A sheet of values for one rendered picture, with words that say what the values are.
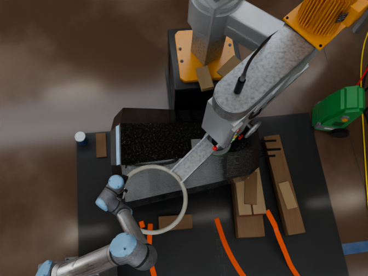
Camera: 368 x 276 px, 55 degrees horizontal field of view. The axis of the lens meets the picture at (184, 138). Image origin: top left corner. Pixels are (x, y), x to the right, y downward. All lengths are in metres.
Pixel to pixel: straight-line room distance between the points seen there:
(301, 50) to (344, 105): 1.47
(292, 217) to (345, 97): 1.19
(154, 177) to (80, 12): 2.37
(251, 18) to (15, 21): 2.89
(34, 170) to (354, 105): 3.02
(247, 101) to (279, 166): 1.69
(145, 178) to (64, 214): 1.09
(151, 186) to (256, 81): 1.24
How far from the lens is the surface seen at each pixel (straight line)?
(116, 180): 2.22
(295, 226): 3.46
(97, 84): 3.89
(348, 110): 3.51
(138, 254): 1.73
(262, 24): 2.47
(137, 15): 4.32
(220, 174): 2.80
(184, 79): 2.97
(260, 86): 1.97
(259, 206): 3.27
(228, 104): 1.88
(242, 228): 3.31
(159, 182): 2.76
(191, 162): 2.55
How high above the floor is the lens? 3.38
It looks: 71 degrees down
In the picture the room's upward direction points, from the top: 7 degrees clockwise
